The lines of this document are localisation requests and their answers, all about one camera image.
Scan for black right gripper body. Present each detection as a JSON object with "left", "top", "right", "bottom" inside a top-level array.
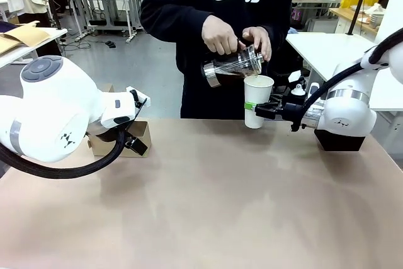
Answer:
[{"left": 281, "top": 102, "right": 305, "bottom": 122}]

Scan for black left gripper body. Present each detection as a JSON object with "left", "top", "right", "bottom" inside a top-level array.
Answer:
[{"left": 89, "top": 123, "right": 130, "bottom": 142}]

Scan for brown cardboard cup carrier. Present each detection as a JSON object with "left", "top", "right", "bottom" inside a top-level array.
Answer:
[{"left": 86, "top": 83, "right": 152, "bottom": 159}]

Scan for white paper cup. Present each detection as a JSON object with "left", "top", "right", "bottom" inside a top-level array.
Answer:
[{"left": 244, "top": 76, "right": 275, "bottom": 130}]

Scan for glass french press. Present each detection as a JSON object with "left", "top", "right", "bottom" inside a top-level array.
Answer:
[{"left": 200, "top": 38, "right": 268, "bottom": 89}]

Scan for person's right forearm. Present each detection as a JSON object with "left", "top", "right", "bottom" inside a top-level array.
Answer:
[{"left": 139, "top": 0, "right": 218, "bottom": 35}]

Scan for person's left forearm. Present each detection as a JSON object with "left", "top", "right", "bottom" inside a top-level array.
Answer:
[{"left": 261, "top": 0, "right": 295, "bottom": 59}]

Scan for person's left hand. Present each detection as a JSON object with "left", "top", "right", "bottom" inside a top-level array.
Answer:
[{"left": 242, "top": 26, "right": 273, "bottom": 62}]

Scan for person's right hand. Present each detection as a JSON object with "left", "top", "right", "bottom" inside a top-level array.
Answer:
[{"left": 201, "top": 15, "right": 240, "bottom": 56}]

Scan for wooden table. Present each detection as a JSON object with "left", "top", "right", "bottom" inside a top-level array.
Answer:
[{"left": 329, "top": 6, "right": 380, "bottom": 35}]

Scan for white side table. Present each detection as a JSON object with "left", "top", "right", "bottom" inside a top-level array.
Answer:
[{"left": 0, "top": 26, "right": 69, "bottom": 69}]

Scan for black tripod pole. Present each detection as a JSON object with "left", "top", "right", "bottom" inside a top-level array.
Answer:
[{"left": 346, "top": 0, "right": 374, "bottom": 36}]

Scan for large brown paper envelope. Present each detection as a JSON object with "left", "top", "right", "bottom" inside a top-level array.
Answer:
[{"left": 4, "top": 20, "right": 53, "bottom": 48}]

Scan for white stacked dishes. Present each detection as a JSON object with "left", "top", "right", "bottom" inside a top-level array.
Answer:
[{"left": 368, "top": 3, "right": 385, "bottom": 29}]

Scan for small brown paper envelope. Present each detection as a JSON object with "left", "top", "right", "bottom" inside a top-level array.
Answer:
[{"left": 0, "top": 35, "right": 23, "bottom": 57}]

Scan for dark purple folder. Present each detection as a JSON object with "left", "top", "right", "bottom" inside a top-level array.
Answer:
[{"left": 0, "top": 20, "right": 17, "bottom": 34}]

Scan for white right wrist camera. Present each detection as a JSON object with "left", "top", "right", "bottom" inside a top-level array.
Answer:
[{"left": 287, "top": 71, "right": 321, "bottom": 97}]

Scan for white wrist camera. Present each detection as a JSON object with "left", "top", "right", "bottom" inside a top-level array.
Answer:
[
  {"left": 287, "top": 71, "right": 321, "bottom": 97},
  {"left": 125, "top": 86, "right": 152, "bottom": 115}
]

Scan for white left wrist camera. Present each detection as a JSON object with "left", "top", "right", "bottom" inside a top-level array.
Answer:
[{"left": 125, "top": 86, "right": 152, "bottom": 115}]

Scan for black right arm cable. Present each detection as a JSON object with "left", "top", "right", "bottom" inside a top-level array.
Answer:
[{"left": 290, "top": 28, "right": 403, "bottom": 133}]

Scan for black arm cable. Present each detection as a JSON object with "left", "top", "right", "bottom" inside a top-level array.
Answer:
[
  {"left": 0, "top": 129, "right": 128, "bottom": 181},
  {"left": 290, "top": 28, "right": 403, "bottom": 133}
]

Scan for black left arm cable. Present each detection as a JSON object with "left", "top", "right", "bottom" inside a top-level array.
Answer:
[{"left": 0, "top": 129, "right": 128, "bottom": 181}]

